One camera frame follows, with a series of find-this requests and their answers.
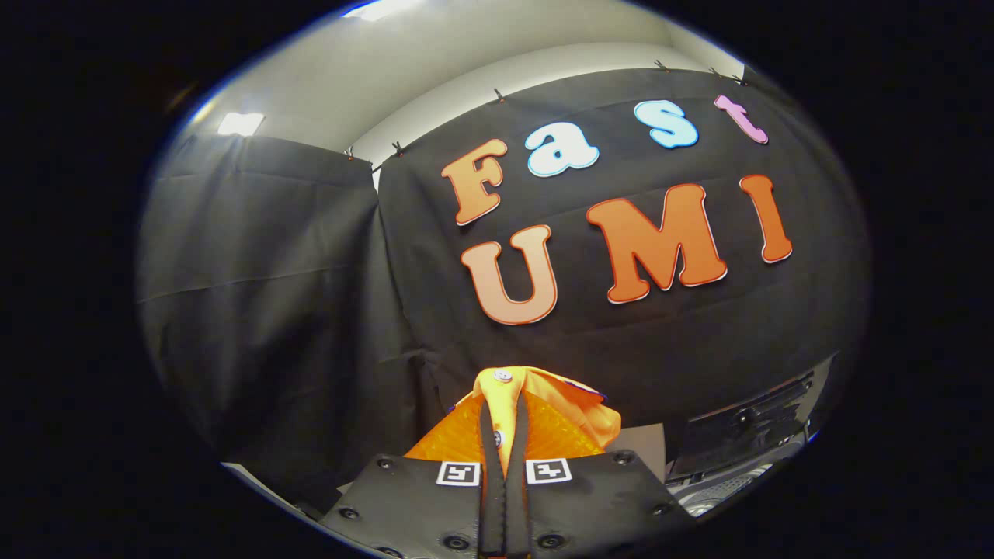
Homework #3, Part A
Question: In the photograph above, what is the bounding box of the dark transparent washing machine lid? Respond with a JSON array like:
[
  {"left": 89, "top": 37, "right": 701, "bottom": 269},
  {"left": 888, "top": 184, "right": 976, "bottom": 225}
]
[{"left": 672, "top": 353, "right": 838, "bottom": 476}]

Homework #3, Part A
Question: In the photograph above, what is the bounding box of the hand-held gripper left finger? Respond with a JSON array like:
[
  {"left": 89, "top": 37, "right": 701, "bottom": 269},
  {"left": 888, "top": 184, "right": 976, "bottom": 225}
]
[{"left": 320, "top": 392, "right": 507, "bottom": 559}]

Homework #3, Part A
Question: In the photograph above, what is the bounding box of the ceiling light panel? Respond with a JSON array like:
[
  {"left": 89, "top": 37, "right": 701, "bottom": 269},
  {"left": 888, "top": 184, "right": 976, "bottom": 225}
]
[{"left": 217, "top": 112, "right": 266, "bottom": 137}]

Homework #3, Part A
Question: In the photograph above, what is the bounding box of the orange polo shirt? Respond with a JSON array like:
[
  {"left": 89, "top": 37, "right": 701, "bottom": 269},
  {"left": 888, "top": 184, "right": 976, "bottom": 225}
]
[{"left": 452, "top": 366, "right": 623, "bottom": 476}]

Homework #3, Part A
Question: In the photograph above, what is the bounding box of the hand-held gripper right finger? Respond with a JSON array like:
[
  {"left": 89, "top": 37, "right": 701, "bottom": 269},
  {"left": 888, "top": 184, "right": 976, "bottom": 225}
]
[{"left": 505, "top": 392, "right": 697, "bottom": 559}]

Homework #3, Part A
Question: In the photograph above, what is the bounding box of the row of small black clips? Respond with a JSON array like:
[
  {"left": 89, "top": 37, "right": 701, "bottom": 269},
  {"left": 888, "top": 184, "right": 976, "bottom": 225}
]
[{"left": 344, "top": 59, "right": 750, "bottom": 160}]

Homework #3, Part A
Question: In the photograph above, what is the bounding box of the plain black side curtain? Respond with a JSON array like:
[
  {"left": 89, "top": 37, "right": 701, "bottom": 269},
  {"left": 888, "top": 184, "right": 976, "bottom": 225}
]
[{"left": 138, "top": 134, "right": 436, "bottom": 513}]

